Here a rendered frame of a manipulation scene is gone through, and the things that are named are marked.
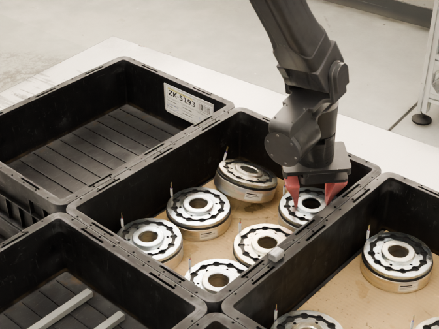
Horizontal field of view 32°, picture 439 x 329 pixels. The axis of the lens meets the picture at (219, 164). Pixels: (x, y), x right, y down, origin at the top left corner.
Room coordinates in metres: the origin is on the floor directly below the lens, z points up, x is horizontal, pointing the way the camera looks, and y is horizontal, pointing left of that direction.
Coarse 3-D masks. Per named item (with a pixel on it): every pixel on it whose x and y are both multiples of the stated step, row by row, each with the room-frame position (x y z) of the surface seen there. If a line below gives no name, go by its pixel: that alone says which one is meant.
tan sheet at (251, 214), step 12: (276, 192) 1.06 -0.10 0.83; (240, 204) 1.02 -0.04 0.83; (252, 204) 1.02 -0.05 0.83; (264, 204) 1.02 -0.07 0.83; (276, 204) 1.02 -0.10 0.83; (156, 216) 0.99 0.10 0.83; (240, 216) 0.99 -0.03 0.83; (252, 216) 0.99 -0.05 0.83; (264, 216) 0.99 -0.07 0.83; (276, 216) 0.99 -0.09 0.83; (228, 228) 0.96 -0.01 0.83; (216, 240) 0.93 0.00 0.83; (228, 240) 0.93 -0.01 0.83; (192, 252) 0.90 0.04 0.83; (204, 252) 0.90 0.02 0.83; (216, 252) 0.90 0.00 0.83; (228, 252) 0.90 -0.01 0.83; (180, 264) 0.88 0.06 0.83; (192, 264) 0.88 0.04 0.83
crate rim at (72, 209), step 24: (216, 120) 1.13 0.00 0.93; (264, 120) 1.13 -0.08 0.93; (144, 168) 0.99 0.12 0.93; (96, 192) 0.93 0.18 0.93; (72, 216) 0.87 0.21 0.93; (120, 240) 0.81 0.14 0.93; (288, 240) 0.81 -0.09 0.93; (264, 264) 0.77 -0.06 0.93; (192, 288) 0.72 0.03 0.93; (216, 312) 0.70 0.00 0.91
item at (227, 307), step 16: (384, 176) 0.96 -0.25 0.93; (400, 176) 0.96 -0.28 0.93; (368, 192) 0.92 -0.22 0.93; (432, 192) 0.92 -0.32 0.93; (352, 208) 0.89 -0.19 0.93; (320, 224) 0.85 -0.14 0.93; (304, 240) 0.81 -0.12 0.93; (288, 256) 0.78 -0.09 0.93; (272, 272) 0.75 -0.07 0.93; (240, 288) 0.72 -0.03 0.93; (256, 288) 0.72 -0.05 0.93; (224, 304) 0.69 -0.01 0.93; (240, 320) 0.66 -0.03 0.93
